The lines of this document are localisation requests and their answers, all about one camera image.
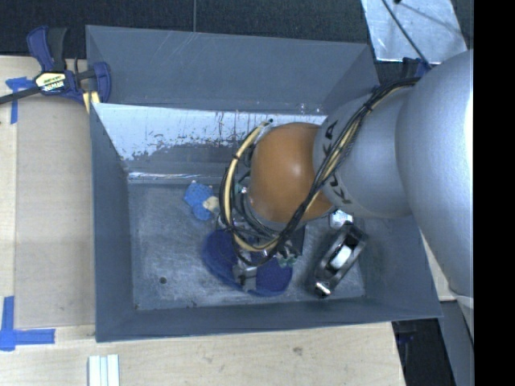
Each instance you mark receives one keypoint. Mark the grey metal bin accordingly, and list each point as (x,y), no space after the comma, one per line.
(169,255)

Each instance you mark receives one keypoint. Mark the pale wood flat board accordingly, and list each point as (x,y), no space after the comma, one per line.
(52,215)

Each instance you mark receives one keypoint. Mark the blue and cream toy animal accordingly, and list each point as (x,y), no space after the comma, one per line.
(198,199)

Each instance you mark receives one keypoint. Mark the small white and blue packet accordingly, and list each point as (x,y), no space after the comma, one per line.
(340,218)

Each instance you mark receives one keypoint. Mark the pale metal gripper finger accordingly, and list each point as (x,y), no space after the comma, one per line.
(244,272)
(248,285)

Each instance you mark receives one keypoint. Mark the black frame with white roller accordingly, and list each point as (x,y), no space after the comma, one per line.
(340,259)

